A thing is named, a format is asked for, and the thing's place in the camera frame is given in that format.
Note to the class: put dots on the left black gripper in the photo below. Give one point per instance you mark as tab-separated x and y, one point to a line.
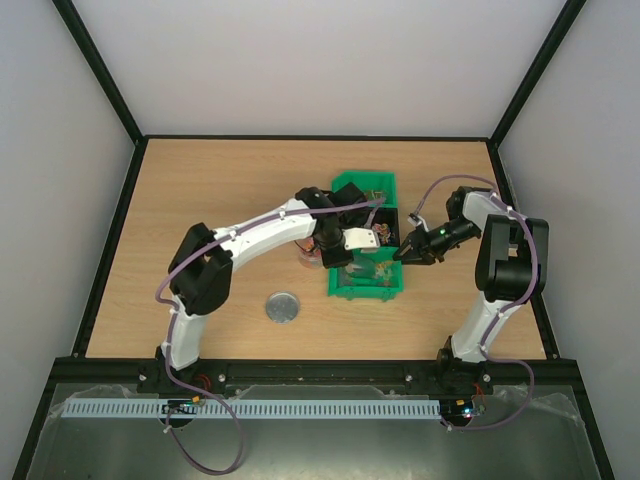
332	261

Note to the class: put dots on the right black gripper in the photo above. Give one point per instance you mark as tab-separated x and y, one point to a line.
420	245

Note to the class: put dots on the silver metal scoop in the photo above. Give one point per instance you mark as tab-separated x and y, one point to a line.
361	267

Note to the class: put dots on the black candy bin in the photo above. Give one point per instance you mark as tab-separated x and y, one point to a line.
385	223

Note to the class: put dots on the green candy bin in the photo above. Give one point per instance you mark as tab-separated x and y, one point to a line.
388	283
374	184

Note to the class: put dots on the silver metal jar lid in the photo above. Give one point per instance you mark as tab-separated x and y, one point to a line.
282	307

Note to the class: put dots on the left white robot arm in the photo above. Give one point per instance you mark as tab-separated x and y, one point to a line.
199	276

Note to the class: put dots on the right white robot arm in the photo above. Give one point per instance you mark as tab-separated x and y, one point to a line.
510	268

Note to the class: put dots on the clear glass jar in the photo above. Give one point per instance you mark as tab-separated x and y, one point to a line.
309	253

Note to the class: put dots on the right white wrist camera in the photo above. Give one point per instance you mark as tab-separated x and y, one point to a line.
417	221

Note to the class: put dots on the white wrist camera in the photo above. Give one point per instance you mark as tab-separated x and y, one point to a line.
360	238
417	221

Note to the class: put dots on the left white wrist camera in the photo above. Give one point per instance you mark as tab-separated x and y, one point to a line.
360	238

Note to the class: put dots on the light blue cable duct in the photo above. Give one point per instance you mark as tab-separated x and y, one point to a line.
253	409

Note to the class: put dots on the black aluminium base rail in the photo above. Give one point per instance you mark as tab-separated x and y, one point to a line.
226	377

